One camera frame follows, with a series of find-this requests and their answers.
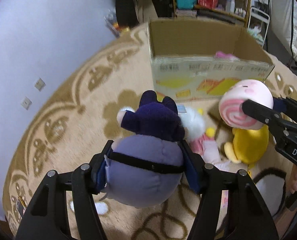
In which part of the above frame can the upper wall socket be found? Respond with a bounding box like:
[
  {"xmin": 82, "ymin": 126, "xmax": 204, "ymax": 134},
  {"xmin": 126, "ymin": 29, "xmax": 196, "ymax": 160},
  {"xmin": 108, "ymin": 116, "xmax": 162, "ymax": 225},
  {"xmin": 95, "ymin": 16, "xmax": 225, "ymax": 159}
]
[{"xmin": 34, "ymin": 78, "xmax": 46, "ymax": 92}]

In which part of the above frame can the yellow plush toy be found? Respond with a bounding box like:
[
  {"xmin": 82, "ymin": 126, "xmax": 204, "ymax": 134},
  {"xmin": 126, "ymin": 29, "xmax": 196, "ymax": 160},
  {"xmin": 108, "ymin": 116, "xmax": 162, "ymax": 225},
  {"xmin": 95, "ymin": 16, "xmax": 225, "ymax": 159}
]
[{"xmin": 224, "ymin": 126, "xmax": 269, "ymax": 165}]

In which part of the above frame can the pink swirl roll plush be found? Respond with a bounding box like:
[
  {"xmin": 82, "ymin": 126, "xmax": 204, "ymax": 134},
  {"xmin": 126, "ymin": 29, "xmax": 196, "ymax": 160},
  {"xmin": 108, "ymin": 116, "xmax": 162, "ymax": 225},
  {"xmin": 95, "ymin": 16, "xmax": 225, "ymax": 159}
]
[{"xmin": 218, "ymin": 78, "xmax": 275, "ymax": 131}]

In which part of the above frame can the person's right hand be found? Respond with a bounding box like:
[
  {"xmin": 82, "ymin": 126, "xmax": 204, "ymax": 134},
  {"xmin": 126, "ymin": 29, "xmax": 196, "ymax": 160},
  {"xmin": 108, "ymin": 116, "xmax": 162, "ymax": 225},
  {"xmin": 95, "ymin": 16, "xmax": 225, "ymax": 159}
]
[{"xmin": 288, "ymin": 165, "xmax": 297, "ymax": 194}]

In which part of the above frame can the lower wall socket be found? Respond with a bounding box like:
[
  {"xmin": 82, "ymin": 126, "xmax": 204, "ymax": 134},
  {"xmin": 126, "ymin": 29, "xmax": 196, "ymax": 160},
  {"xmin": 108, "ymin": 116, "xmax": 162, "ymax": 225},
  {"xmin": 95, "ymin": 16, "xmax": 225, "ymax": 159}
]
[{"xmin": 21, "ymin": 97, "xmax": 32, "ymax": 110}]

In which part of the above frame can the purple navy plush doll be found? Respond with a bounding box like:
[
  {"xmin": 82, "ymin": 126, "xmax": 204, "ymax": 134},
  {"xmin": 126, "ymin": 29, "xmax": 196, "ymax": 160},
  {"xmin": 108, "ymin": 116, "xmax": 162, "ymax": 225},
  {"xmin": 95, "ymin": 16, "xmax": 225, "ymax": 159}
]
[{"xmin": 103, "ymin": 90, "xmax": 185, "ymax": 208}]

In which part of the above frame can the pink white plush toy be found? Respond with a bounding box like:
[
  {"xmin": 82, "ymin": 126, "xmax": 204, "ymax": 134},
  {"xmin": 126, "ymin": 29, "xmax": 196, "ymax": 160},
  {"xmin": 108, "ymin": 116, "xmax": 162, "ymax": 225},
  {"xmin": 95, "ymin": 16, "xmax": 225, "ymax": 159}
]
[{"xmin": 214, "ymin": 51, "xmax": 238, "ymax": 60}]

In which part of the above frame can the white fluffy sheep plush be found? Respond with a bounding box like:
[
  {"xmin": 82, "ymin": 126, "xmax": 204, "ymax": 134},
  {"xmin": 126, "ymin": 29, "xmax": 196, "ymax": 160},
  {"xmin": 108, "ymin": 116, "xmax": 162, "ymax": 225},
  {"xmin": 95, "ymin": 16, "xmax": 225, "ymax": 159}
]
[{"xmin": 178, "ymin": 105, "xmax": 215, "ymax": 142}]

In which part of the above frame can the white metal cart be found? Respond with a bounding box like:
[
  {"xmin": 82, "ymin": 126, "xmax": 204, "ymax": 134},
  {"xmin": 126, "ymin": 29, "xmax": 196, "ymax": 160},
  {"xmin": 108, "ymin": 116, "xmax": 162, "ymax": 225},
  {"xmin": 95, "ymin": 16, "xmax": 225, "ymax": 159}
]
[{"xmin": 247, "ymin": 7, "xmax": 270, "ymax": 46}]

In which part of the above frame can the wall socket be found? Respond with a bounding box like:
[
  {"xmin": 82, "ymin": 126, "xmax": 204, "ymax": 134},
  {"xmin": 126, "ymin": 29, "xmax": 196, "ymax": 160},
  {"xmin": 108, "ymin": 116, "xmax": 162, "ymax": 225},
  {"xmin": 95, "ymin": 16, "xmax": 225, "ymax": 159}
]
[
  {"xmin": 34, "ymin": 78, "xmax": 46, "ymax": 92},
  {"xmin": 21, "ymin": 97, "xmax": 32, "ymax": 110}
]

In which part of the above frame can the beige patterned carpet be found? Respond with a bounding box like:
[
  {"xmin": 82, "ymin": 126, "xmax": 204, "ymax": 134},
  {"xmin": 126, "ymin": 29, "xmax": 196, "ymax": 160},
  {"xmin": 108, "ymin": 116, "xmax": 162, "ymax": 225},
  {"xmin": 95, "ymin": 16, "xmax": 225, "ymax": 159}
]
[{"xmin": 3, "ymin": 24, "xmax": 297, "ymax": 239}]

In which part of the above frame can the pink plastic package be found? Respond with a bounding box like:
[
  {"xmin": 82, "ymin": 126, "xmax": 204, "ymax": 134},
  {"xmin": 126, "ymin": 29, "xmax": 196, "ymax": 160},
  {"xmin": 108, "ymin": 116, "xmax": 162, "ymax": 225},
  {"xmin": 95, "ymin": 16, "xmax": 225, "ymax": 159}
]
[{"xmin": 189, "ymin": 133, "xmax": 229, "ymax": 171}]

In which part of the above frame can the wooden shelf unit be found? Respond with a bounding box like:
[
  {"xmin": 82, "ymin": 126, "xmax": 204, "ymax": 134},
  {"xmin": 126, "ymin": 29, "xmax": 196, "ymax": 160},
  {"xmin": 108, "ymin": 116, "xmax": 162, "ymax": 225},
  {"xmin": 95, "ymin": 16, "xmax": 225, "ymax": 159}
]
[{"xmin": 173, "ymin": 0, "xmax": 251, "ymax": 27}]

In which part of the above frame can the cardboard box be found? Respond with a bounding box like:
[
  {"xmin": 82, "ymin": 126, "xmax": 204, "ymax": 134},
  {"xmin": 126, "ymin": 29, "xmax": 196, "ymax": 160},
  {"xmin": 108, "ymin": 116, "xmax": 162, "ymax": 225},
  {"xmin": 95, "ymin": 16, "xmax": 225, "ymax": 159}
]
[{"xmin": 148, "ymin": 19, "xmax": 275, "ymax": 101}]

